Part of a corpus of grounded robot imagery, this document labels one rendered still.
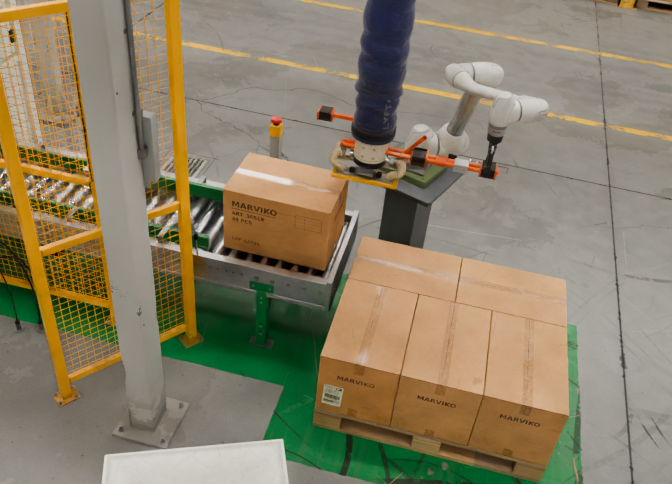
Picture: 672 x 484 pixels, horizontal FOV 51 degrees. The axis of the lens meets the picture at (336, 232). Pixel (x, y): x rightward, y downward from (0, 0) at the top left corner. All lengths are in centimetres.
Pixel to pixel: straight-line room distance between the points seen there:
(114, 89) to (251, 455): 135
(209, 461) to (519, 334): 190
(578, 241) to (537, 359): 198
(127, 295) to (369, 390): 126
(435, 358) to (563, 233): 229
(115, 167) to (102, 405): 166
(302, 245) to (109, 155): 144
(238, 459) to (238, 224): 171
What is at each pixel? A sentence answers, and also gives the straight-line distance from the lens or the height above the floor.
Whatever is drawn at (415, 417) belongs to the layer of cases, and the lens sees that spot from 370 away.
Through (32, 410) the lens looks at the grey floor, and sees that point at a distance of 414.
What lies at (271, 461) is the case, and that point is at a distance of 256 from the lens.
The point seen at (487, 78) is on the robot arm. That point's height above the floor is 152.
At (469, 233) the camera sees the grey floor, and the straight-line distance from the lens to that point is 534.
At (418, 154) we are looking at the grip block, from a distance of 363.
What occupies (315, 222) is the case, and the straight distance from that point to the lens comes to 376.
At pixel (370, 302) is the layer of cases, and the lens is 380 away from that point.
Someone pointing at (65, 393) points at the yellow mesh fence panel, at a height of 6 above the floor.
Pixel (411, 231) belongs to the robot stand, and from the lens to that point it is 457.
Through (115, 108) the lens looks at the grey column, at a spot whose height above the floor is 188.
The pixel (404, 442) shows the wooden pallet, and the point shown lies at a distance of 390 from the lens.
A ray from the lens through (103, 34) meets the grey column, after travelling 255.
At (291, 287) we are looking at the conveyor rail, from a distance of 388.
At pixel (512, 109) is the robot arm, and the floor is 163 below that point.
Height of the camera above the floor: 314
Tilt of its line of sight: 38 degrees down
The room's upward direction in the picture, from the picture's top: 6 degrees clockwise
